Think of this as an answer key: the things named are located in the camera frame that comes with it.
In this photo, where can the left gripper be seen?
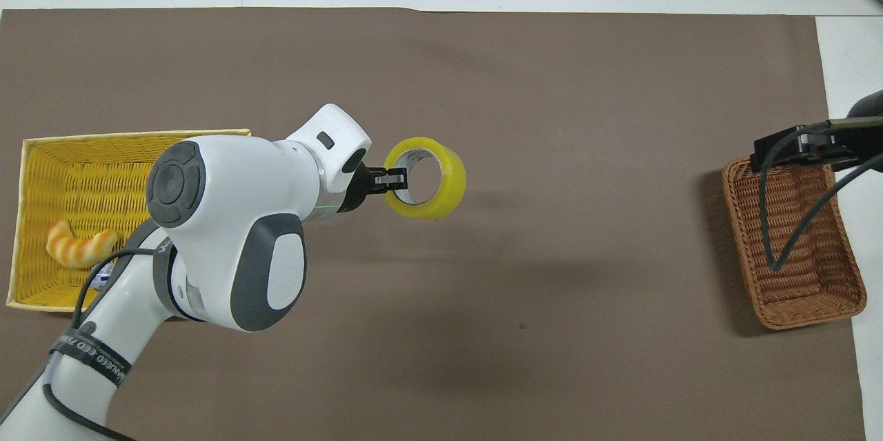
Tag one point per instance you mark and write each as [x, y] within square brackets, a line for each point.
[357, 194]

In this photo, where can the yellow tape roll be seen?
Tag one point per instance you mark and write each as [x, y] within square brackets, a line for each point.
[450, 182]

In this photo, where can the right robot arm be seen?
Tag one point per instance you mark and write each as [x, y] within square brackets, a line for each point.
[869, 104]

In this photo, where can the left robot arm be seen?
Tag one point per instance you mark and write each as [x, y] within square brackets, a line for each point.
[227, 220]

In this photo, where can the brown wicker basket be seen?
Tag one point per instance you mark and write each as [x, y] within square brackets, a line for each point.
[804, 268]

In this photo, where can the yellow woven basket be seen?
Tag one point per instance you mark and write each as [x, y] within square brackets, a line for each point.
[76, 172]

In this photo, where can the striped toy croissant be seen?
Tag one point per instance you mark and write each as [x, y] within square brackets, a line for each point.
[77, 250]

